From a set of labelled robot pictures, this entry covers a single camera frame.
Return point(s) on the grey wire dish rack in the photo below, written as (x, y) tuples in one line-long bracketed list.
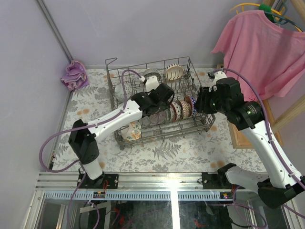
[(188, 84)]

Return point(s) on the cream bowl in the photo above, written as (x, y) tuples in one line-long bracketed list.
[(174, 72)]

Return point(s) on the brown lattice patterned bowl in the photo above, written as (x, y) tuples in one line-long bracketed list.
[(186, 109)]

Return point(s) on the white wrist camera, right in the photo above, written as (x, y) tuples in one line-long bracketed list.
[(218, 75)]

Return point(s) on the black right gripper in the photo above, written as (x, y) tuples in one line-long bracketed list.
[(201, 104)]

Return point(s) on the wooden tray frame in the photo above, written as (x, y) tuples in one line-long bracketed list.
[(239, 141)]

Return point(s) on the blue zigzag bowl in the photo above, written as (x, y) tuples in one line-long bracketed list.
[(193, 101)]

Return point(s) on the floral table mat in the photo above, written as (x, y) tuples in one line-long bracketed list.
[(196, 152)]

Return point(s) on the green diamond patterned bowl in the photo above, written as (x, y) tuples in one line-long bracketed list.
[(170, 114)]

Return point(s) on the black patterned bowl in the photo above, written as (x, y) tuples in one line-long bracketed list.
[(151, 72)]

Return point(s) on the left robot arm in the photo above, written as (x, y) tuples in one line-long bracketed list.
[(84, 136)]

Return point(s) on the pink t-shirt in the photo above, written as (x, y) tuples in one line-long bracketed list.
[(271, 58)]

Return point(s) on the white wrist camera, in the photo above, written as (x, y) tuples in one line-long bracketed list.
[(151, 83), (218, 75)]

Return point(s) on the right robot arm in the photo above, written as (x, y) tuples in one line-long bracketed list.
[(283, 181)]

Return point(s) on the yellow clothes hanger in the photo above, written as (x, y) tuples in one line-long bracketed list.
[(241, 8)]

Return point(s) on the yellow floral bowl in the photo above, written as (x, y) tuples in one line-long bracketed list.
[(132, 132)]

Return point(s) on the teal clothes hanger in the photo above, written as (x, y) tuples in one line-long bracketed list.
[(276, 18)]

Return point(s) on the pink scale patterned bowl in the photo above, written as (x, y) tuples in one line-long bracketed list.
[(177, 111)]

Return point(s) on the grey dotted bowl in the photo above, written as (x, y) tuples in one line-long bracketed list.
[(119, 93)]

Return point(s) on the purple crumpled cloth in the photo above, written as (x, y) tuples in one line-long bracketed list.
[(75, 77)]

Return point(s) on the corner aluminium post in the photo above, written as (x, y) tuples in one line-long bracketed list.
[(54, 29)]

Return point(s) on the purple striped bowl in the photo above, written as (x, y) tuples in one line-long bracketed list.
[(158, 118)]

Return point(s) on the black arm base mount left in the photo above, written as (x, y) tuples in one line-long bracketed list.
[(105, 181)]

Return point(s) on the red diamond patterned bowl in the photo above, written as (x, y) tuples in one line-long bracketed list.
[(188, 100)]

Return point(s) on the white wrist camera, left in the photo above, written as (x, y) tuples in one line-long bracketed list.
[(151, 83)]

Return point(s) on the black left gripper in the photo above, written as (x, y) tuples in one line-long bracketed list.
[(165, 102)]

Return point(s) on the aluminium frame rail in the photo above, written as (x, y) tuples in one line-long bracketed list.
[(128, 181)]

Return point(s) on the slotted cable duct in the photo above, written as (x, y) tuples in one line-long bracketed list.
[(140, 195)]

